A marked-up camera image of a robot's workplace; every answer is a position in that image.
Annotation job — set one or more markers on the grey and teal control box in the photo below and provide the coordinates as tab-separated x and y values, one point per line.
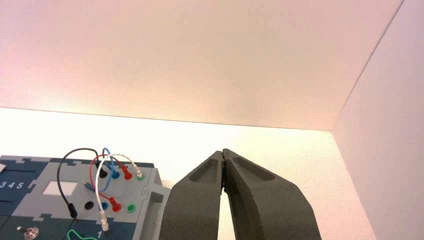
36	202

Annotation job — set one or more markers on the metal toggle switch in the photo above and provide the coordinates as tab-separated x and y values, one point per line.
29	232

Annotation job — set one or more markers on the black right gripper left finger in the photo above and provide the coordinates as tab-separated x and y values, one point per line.
192	212

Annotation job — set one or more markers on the white slider knob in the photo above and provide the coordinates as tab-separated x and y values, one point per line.
2	167

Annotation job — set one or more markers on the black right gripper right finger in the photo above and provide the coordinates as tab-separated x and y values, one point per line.
268	212

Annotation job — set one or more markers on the white rectangular label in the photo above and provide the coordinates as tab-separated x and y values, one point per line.
59	188

